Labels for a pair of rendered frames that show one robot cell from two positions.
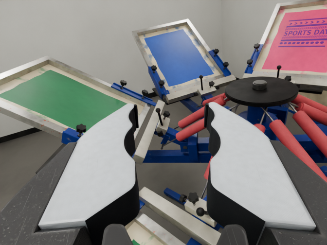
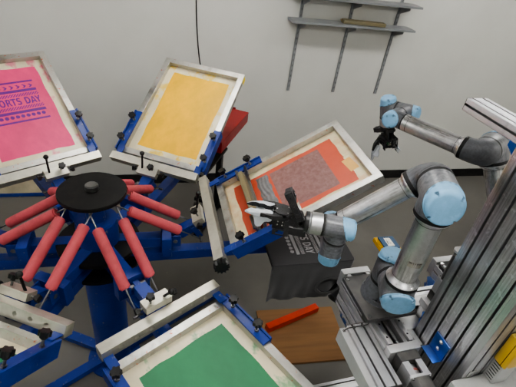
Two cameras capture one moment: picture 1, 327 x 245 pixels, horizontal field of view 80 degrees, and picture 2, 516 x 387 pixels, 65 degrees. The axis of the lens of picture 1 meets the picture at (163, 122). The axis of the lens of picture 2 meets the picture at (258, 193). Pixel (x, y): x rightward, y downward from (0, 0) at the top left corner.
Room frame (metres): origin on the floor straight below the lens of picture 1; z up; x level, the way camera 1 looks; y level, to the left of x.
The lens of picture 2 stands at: (0.15, 1.06, 2.47)
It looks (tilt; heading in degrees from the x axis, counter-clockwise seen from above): 35 degrees down; 267
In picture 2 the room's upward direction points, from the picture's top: 8 degrees clockwise
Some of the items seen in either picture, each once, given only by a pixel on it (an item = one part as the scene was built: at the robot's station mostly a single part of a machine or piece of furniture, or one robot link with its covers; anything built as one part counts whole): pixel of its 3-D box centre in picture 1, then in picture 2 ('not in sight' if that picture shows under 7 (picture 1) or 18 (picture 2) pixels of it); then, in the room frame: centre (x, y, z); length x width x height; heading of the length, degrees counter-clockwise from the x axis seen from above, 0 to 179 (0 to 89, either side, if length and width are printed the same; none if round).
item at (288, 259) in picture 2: not in sight; (302, 236); (-0.25, -0.75, 0.95); 0.48 x 0.44 x 0.01; 14
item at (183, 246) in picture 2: not in sight; (217, 249); (0.23, -0.63, 0.89); 1.24 x 0.06 x 0.06; 14
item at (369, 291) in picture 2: not in sight; (382, 285); (-0.46, -0.07, 1.31); 0.15 x 0.15 x 0.10
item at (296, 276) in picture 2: not in sight; (305, 280); (-0.29, -0.57, 0.77); 0.46 x 0.09 x 0.36; 14
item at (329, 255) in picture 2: not in sight; (331, 246); (-0.19, 0.02, 1.56); 0.11 x 0.08 x 0.11; 83
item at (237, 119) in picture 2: not in sight; (208, 124); (0.44, -1.84, 1.06); 0.61 x 0.46 x 0.12; 74
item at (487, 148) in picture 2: not in sight; (436, 136); (-0.65, -0.49, 1.79); 0.49 x 0.11 x 0.12; 136
